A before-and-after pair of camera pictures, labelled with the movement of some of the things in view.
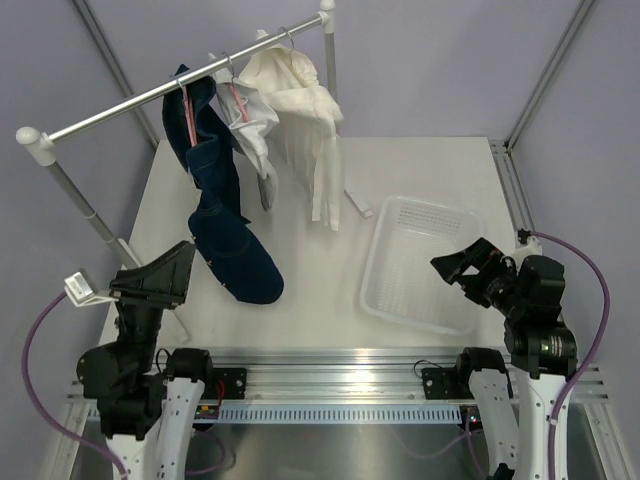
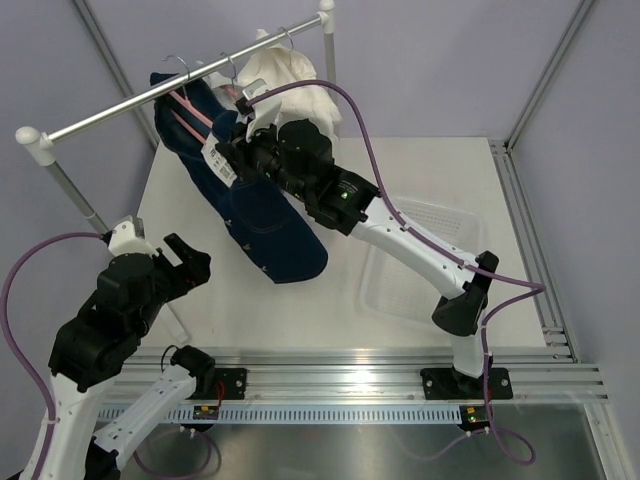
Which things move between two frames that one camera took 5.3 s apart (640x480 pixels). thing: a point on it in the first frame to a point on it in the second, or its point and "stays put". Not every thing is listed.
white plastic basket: x=401 y=285 stays put
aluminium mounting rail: x=358 y=376 stays put
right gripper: x=452 y=266 to x=247 y=149
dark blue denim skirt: x=220 y=231 to x=194 y=116
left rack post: x=38 y=147 stays put
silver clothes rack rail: x=204 y=70 stays put
